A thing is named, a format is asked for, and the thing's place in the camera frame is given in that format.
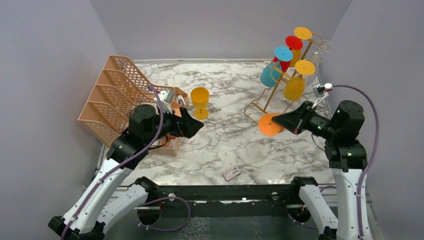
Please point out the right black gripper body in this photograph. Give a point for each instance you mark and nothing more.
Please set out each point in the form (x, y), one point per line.
(316, 123)

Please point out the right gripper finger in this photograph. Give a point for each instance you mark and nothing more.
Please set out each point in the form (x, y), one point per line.
(304, 108)
(291, 122)

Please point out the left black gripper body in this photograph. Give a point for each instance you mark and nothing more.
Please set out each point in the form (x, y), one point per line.
(171, 126)

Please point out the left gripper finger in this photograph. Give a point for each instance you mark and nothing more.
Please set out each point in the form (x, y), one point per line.
(190, 129)
(187, 119)

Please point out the orange plastic wine glass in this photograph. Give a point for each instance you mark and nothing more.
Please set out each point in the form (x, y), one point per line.
(267, 127)

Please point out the yellow plastic wine glass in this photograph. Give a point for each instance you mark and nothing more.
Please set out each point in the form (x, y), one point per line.
(200, 100)

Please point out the red white staples box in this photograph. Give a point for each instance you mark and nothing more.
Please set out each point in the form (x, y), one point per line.
(231, 173)

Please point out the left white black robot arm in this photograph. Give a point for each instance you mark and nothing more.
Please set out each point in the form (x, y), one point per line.
(92, 215)

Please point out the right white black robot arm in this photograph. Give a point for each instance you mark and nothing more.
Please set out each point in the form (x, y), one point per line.
(347, 159)

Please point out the yellow wine glass right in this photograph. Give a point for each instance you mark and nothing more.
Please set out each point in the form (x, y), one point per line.
(295, 87)

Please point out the blue plastic wine glass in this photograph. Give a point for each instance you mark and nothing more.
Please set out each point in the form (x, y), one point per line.
(270, 75)

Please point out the clear wine glass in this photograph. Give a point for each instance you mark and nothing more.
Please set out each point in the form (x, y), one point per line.
(316, 56)

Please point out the red plastic wine glass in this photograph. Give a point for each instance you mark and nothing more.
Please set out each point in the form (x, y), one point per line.
(284, 55)

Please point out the yellow wine glass top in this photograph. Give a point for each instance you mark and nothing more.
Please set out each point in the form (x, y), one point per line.
(295, 43)

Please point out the peach plastic file organizer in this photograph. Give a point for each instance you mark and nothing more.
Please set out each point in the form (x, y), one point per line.
(120, 87)

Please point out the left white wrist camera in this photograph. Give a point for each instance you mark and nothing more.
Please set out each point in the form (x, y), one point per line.
(165, 97)

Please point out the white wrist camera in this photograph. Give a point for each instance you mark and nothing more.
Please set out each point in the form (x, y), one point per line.
(321, 92)
(165, 97)

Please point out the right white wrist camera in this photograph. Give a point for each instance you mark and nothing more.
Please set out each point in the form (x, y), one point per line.
(321, 92)

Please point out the gold wire wine glass rack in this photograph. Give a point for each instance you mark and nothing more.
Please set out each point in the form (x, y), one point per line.
(272, 99)

